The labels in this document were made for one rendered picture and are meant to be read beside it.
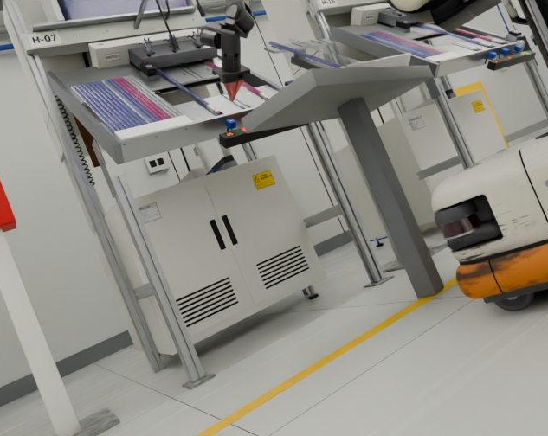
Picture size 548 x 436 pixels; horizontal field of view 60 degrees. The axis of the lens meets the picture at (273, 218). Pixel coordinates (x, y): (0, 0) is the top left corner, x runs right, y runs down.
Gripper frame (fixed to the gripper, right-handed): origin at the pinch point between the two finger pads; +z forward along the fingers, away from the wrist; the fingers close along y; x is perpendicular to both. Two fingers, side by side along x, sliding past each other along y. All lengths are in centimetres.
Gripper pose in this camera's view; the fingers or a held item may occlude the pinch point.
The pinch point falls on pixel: (232, 98)
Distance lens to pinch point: 156.0
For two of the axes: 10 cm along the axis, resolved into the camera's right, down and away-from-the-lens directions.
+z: -0.3, 8.1, 5.9
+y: -8.1, 3.3, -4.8
